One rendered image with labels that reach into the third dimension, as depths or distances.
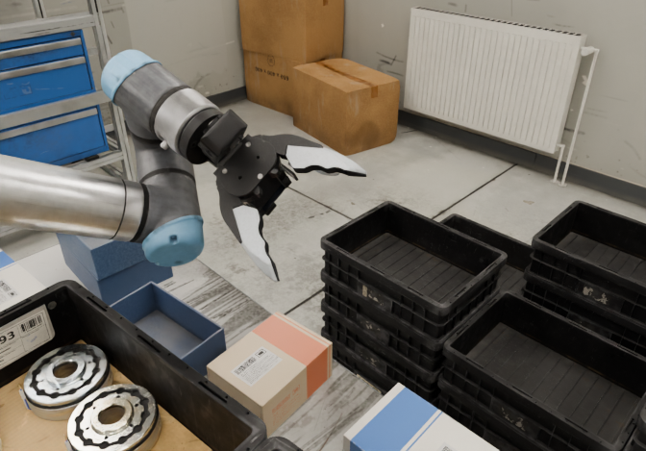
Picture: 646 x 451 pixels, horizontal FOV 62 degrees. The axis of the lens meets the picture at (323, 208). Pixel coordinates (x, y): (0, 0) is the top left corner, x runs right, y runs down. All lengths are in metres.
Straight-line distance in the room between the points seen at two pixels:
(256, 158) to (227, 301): 0.54
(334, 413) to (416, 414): 0.16
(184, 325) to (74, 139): 1.75
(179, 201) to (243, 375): 0.30
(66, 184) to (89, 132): 2.06
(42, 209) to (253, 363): 0.40
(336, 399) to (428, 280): 0.66
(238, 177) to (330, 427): 0.44
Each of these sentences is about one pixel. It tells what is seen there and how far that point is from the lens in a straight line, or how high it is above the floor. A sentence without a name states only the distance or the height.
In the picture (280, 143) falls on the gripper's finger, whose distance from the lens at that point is 0.61.
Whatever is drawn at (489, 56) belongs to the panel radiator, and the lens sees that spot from 3.18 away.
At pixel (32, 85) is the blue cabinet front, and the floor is 0.70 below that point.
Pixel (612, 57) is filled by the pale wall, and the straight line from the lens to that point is 3.05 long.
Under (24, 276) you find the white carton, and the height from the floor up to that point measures 0.79.
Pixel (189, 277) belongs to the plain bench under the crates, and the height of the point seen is 0.70.
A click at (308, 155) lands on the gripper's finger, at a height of 1.15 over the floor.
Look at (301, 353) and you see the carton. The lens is 0.88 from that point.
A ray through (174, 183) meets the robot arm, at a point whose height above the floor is 1.08.
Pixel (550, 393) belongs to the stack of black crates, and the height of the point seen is 0.38.
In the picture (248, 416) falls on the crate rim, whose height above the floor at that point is 0.93.
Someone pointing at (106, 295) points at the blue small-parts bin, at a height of 0.73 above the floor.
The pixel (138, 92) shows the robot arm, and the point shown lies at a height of 1.19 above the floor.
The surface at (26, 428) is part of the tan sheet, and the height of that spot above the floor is 0.83.
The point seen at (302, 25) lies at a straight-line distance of 3.62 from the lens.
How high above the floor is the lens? 1.41
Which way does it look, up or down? 31 degrees down
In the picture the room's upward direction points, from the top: straight up
